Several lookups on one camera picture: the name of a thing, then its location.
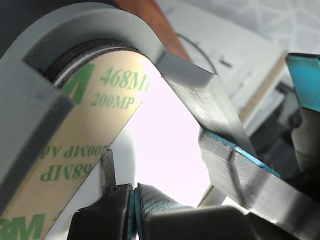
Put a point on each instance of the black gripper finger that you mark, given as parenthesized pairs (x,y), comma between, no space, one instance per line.
(155,200)
(105,220)

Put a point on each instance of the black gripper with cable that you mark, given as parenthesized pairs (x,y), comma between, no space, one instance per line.
(275,125)

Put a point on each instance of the tan 3M protective film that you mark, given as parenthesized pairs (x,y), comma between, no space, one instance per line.
(75,140)

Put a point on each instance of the grey 3D-printed fixture stand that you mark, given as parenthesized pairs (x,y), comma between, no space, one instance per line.
(30,105)

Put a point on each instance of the brown wooden board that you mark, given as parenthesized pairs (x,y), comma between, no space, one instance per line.
(155,22)

